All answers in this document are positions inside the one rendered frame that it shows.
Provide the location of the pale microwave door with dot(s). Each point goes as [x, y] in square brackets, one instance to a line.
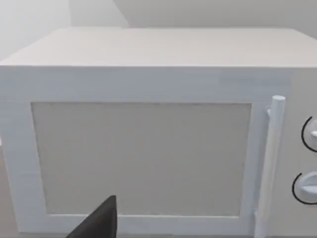
[141, 158]

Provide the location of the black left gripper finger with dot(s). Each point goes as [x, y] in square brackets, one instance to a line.
[101, 220]

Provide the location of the pale microwave oven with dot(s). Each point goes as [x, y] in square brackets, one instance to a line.
[158, 47]

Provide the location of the pale microwave knob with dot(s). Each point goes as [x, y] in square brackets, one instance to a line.
[312, 134]
[307, 188]

